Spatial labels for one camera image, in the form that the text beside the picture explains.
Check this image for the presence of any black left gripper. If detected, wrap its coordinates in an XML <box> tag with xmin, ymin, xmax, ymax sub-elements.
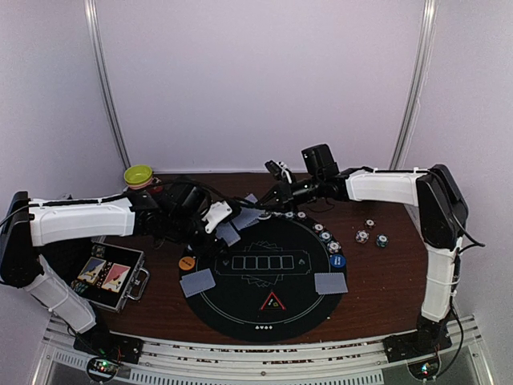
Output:
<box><xmin>166</xmin><ymin>211</ymin><xmax>231</xmax><ymax>263</ymax></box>

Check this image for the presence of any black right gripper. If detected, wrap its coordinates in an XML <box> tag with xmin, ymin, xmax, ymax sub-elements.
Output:
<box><xmin>255</xmin><ymin>174</ymin><xmax>323</xmax><ymax>213</ymax></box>

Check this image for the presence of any clear round dealer button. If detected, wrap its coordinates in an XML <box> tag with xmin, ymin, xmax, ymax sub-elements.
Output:
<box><xmin>257</xmin><ymin>211</ymin><xmax>273</xmax><ymax>221</ymax></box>

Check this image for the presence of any blue card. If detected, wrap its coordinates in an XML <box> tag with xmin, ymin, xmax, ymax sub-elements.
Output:
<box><xmin>180</xmin><ymin>269</ymin><xmax>216</xmax><ymax>298</ymax></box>
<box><xmin>314</xmin><ymin>273</ymin><xmax>349</xmax><ymax>295</ymax></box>
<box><xmin>232</xmin><ymin>208</ymin><xmax>261</xmax><ymax>230</ymax></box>
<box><xmin>244</xmin><ymin>193</ymin><xmax>258</xmax><ymax>206</ymax></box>

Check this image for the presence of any orange round blind button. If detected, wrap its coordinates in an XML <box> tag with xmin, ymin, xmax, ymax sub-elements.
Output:
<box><xmin>178</xmin><ymin>256</ymin><xmax>196</xmax><ymax>271</ymax></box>

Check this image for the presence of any blue playing card deck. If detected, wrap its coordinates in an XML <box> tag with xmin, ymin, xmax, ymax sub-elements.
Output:
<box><xmin>216</xmin><ymin>222</ymin><xmax>241</xmax><ymax>247</ymax></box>

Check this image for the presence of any blue round blind button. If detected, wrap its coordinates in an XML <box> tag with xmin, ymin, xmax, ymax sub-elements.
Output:
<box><xmin>329</xmin><ymin>253</ymin><xmax>346</xmax><ymax>269</ymax></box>

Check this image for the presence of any blue white poker chip stack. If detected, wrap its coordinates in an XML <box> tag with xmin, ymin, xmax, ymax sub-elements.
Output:
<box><xmin>355</xmin><ymin>230</ymin><xmax>370</xmax><ymax>244</ymax></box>

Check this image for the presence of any red black triangle marker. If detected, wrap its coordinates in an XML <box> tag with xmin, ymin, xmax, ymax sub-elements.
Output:
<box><xmin>260</xmin><ymin>291</ymin><xmax>286</xmax><ymax>311</ymax></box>

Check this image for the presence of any green poker chip stack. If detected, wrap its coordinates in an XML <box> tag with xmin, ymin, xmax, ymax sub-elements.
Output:
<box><xmin>376</xmin><ymin>234</ymin><xmax>389</xmax><ymax>248</ymax></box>

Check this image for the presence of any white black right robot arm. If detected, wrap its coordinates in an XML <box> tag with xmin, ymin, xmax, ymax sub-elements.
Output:
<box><xmin>277</xmin><ymin>144</ymin><xmax>481</xmax><ymax>355</ymax></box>

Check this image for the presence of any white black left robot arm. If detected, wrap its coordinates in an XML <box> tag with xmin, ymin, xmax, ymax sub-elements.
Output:
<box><xmin>1</xmin><ymin>177</ymin><xmax>284</xmax><ymax>356</ymax></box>

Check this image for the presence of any green bowl on red saucer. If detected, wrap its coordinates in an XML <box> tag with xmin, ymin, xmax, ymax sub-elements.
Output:
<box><xmin>123</xmin><ymin>164</ymin><xmax>160</xmax><ymax>190</ymax></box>

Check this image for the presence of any red card box in case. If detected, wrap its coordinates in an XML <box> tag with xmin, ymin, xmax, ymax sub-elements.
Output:
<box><xmin>101</xmin><ymin>264</ymin><xmax>131</xmax><ymax>293</ymax></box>

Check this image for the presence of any aluminium poker case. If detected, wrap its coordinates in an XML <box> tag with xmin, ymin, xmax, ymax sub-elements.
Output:
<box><xmin>65</xmin><ymin>241</ymin><xmax>151</xmax><ymax>313</ymax></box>

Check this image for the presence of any round black poker mat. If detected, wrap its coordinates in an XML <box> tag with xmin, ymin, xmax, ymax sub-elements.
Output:
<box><xmin>180</xmin><ymin>212</ymin><xmax>347</xmax><ymax>343</ymax></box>

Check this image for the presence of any blue card box in case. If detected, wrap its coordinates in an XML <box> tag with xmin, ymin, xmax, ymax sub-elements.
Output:
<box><xmin>77</xmin><ymin>257</ymin><xmax>106</xmax><ymax>285</ymax></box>

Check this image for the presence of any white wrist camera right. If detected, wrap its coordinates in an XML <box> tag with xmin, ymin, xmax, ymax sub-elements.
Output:
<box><xmin>265</xmin><ymin>160</ymin><xmax>294</xmax><ymax>184</ymax></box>

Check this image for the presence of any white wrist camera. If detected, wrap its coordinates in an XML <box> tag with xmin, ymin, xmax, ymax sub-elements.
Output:
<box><xmin>201</xmin><ymin>201</ymin><xmax>232</xmax><ymax>234</ymax></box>
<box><xmin>265</xmin><ymin>160</ymin><xmax>294</xmax><ymax>184</ymax></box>

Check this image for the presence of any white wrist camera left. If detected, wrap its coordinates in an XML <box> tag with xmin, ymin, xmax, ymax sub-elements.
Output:
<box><xmin>201</xmin><ymin>201</ymin><xmax>232</xmax><ymax>234</ymax></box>

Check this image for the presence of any aluminium front rail frame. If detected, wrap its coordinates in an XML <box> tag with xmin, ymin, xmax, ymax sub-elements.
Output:
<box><xmin>30</xmin><ymin>314</ymin><xmax>494</xmax><ymax>385</ymax></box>

